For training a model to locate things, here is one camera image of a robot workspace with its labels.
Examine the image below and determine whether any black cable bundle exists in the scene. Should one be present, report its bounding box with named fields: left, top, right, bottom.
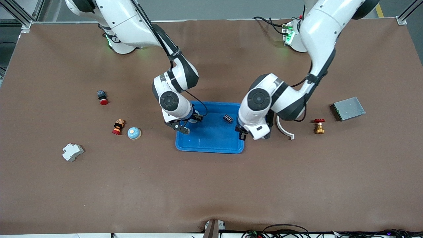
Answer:
left=241, top=229, right=423, bottom=238

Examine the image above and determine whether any black looped cable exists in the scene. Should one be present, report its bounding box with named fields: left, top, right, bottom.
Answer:
left=263, top=224, right=310, bottom=238

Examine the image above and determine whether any black base power cable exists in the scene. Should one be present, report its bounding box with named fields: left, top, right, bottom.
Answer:
left=253, top=16, right=289, bottom=35

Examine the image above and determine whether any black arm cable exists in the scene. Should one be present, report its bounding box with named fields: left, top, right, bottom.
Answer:
left=290, top=5, right=314, bottom=122
left=131, top=0, right=209, bottom=118

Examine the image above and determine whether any aluminium frame profile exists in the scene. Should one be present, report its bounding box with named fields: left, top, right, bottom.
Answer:
left=0, top=0, right=45, bottom=33
left=396, top=0, right=423, bottom=25

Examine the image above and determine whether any brass valve red handle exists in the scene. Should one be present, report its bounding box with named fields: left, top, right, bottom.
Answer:
left=314, top=118, right=326, bottom=135

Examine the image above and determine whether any red button yellow collar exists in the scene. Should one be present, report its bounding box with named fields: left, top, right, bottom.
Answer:
left=112, top=119, right=125, bottom=136

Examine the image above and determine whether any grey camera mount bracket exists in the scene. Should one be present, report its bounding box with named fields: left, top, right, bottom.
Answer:
left=203, top=219, right=226, bottom=238

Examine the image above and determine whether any white half-ring pipe clamp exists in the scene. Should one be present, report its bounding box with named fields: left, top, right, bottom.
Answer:
left=276, top=116, right=295, bottom=140

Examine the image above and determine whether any white circuit breaker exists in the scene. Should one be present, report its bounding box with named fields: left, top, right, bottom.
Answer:
left=62, top=143, right=84, bottom=162

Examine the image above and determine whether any blue plastic tray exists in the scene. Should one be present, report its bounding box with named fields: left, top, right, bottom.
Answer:
left=175, top=101, right=245, bottom=154

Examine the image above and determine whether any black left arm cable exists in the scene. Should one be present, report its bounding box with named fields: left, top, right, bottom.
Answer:
left=290, top=5, right=314, bottom=122

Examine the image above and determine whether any grey metal box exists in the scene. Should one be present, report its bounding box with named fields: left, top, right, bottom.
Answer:
left=330, top=97, right=366, bottom=122

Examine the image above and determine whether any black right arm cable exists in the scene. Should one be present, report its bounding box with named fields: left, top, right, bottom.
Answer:
left=131, top=0, right=209, bottom=118

